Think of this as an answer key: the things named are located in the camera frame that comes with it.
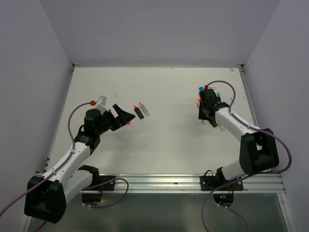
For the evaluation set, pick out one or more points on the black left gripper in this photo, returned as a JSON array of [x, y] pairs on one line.
[[123, 117]]

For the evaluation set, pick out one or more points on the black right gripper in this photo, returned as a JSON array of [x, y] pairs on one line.
[[201, 114]]

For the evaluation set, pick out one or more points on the black pink highlighter pen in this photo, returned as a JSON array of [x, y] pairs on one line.
[[138, 112]]

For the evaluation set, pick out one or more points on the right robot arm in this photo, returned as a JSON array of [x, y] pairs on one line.
[[258, 151]]

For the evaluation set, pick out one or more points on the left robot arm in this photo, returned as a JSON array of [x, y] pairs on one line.
[[48, 195]]

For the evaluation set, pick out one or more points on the yellow pastel highlighter pen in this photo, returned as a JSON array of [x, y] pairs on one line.
[[222, 128]]

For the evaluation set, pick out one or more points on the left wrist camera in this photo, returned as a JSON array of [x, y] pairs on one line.
[[102, 101]]

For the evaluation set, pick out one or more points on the aluminium right side rail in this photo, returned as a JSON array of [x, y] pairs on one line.
[[257, 84]]

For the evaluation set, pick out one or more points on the aluminium rail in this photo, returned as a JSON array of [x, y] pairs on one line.
[[190, 183], [257, 84]]

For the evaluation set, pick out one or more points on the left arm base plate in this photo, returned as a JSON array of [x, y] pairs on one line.
[[103, 183]]

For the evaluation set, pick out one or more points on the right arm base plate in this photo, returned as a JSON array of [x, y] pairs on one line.
[[209, 183]]

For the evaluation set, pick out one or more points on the aluminium front rail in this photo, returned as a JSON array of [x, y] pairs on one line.
[[190, 183]]

